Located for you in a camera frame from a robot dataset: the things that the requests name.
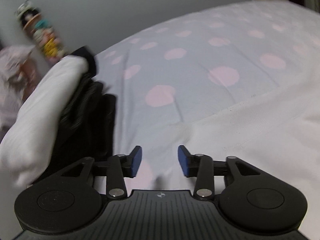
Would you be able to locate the white sweatshirt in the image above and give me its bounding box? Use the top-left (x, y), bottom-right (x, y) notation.
top-left (163, 50), bottom-right (319, 239)

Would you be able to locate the folded white garment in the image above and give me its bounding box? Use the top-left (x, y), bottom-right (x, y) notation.
top-left (1, 55), bottom-right (88, 187)

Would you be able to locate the folded black garment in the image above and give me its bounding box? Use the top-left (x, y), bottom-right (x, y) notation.
top-left (35, 47), bottom-right (117, 183)

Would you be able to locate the grey pink duvet pile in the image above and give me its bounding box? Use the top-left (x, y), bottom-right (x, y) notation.
top-left (1, 45), bottom-right (41, 129)

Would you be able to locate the polka dot bed sheet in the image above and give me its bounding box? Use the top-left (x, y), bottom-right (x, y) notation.
top-left (96, 1), bottom-right (319, 190)

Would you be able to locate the hanging plush toy organizer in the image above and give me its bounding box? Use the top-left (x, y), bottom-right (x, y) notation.
top-left (23, 13), bottom-right (68, 66)

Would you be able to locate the panda plush toy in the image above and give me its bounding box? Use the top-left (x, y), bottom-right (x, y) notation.
top-left (15, 0), bottom-right (42, 28)

